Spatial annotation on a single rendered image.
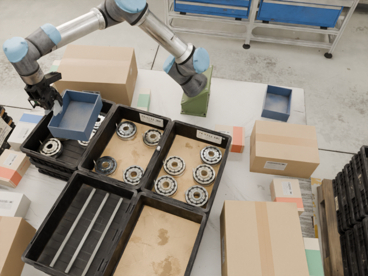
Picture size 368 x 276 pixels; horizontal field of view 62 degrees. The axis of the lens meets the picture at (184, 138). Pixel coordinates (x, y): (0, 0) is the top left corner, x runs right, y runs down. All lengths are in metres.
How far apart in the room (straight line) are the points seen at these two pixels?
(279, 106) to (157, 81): 0.76
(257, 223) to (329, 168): 1.44
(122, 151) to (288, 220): 0.81
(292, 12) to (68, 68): 2.11
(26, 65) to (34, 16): 2.95
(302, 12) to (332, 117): 0.99
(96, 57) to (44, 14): 2.23
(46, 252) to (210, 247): 0.68
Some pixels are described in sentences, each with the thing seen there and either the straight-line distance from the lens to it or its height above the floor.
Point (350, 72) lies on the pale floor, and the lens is 3.49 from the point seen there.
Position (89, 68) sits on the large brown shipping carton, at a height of 0.90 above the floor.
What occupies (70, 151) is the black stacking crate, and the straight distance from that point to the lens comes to 1.61.
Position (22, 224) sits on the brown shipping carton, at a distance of 1.51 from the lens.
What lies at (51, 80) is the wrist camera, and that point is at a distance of 1.29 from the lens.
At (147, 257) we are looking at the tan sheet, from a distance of 1.33.
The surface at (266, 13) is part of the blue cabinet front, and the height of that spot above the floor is 0.40.
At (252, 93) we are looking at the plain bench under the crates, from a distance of 1.97.
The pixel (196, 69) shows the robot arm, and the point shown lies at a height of 1.09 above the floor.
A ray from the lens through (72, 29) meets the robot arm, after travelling 1.38.
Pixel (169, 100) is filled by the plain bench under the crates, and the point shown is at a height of 0.70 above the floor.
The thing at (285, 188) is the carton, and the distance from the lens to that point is 1.56.
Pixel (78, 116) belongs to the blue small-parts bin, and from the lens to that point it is 1.40.
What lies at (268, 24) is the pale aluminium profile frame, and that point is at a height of 0.30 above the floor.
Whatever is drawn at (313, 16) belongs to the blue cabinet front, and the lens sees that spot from 3.26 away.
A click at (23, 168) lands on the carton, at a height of 0.73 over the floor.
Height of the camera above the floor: 2.11
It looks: 56 degrees down
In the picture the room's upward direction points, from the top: 1 degrees clockwise
